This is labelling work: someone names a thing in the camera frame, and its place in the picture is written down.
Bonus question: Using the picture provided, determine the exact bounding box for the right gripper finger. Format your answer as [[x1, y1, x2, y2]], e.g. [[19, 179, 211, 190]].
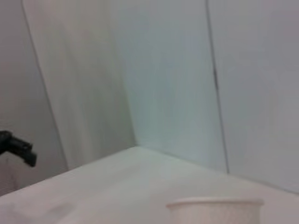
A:
[[0, 130, 37, 168]]

